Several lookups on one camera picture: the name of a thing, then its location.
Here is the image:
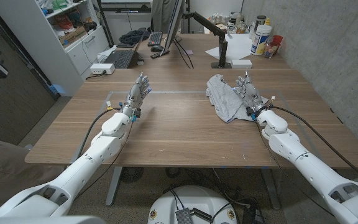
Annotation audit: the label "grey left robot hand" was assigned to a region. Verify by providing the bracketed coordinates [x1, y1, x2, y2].
[121, 72, 152, 119]

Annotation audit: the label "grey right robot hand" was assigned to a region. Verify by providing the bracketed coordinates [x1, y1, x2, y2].
[232, 70, 269, 119]

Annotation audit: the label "grey crumpled shirt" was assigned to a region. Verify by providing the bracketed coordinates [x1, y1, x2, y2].
[205, 73, 270, 124]

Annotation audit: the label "small white flat box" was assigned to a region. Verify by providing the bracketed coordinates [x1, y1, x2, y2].
[231, 58, 254, 70]

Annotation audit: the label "black laptop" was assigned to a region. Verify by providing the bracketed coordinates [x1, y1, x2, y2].
[103, 29, 147, 70]

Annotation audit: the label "white power strip box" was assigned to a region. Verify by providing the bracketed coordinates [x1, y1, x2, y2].
[89, 63, 116, 75]

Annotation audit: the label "black remote control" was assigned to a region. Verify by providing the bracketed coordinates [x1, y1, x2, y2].
[150, 50, 170, 60]

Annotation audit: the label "clear glass jar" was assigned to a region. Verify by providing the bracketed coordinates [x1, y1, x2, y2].
[263, 42, 279, 59]

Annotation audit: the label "white paper sheet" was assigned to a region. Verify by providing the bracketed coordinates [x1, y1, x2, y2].
[204, 33, 254, 62]

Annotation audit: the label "white shelf cabinet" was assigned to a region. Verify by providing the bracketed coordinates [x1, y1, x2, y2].
[0, 0, 111, 97]

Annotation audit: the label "white wipes canister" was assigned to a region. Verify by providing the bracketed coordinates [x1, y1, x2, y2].
[250, 24, 273, 57]

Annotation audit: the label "dark bundled garment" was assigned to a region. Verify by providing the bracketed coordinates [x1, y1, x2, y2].
[118, 29, 151, 45]

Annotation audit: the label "black keyboard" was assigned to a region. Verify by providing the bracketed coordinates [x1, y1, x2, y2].
[147, 31, 163, 47]

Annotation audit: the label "dark lidded tumbler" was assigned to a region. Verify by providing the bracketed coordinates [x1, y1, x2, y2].
[252, 15, 267, 40]

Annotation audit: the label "black round floor fan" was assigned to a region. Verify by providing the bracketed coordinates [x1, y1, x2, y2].
[119, 166, 145, 184]

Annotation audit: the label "computer monitor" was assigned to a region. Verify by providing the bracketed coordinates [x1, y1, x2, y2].
[160, 0, 186, 57]

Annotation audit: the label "red snack bag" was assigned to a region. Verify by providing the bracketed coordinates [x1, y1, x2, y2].
[53, 15, 73, 30]

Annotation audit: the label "cardboard box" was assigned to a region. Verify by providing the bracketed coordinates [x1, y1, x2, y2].
[59, 26, 87, 47]

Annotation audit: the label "green shelf item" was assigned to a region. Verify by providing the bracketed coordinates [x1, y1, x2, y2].
[51, 0, 70, 10]

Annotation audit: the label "grey metal table leg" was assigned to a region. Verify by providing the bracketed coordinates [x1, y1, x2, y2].
[105, 166, 124, 207]
[260, 167, 282, 210]

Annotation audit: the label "brown trousers of person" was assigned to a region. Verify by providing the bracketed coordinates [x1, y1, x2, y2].
[0, 136, 71, 215]

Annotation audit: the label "white robot torso base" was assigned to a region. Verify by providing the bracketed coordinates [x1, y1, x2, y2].
[147, 185, 239, 224]

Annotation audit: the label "black floor power strip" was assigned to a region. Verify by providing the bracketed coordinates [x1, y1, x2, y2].
[242, 202, 267, 224]

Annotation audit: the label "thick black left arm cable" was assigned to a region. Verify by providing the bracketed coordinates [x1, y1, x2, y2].
[75, 107, 124, 161]

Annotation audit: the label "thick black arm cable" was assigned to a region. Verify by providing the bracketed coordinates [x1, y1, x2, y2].
[269, 105, 358, 188]
[75, 107, 124, 161]

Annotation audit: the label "black monitor cable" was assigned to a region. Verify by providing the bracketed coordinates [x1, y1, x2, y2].
[172, 40, 192, 70]
[174, 37, 195, 70]

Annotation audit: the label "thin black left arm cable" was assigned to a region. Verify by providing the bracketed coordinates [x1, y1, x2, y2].
[75, 119, 135, 200]

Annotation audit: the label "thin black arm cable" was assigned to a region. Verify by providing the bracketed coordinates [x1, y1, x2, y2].
[75, 119, 135, 200]
[254, 120, 336, 217]

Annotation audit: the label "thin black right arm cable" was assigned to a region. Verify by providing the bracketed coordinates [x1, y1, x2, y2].
[254, 120, 336, 217]

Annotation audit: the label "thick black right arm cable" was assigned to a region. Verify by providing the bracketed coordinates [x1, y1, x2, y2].
[269, 105, 358, 188]

